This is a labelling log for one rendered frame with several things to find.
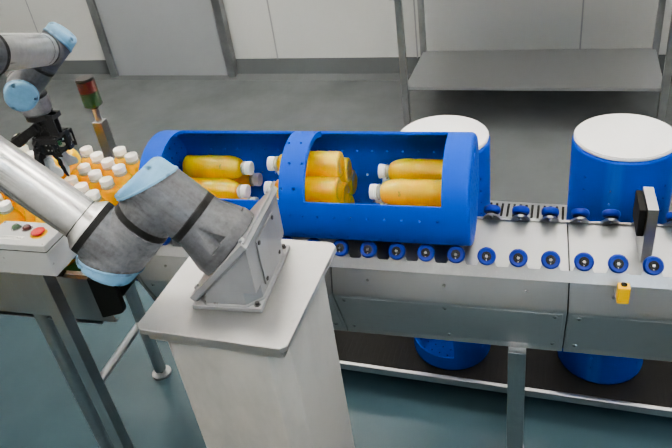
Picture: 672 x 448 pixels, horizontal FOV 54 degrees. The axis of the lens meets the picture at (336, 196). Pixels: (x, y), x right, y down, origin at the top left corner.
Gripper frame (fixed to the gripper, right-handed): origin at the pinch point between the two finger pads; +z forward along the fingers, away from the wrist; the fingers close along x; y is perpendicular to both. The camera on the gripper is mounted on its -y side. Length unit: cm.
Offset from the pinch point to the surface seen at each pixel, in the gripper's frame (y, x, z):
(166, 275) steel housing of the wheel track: 24.8, -1.6, 31.7
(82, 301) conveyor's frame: 0.6, -10.8, 35.9
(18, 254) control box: -1.4, -21.9, 10.0
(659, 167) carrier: 159, 40, 17
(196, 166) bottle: 34.4, 14.4, 4.3
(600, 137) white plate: 144, 50, 14
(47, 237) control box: 6.3, -18.2, 6.8
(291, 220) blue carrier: 67, -2, 10
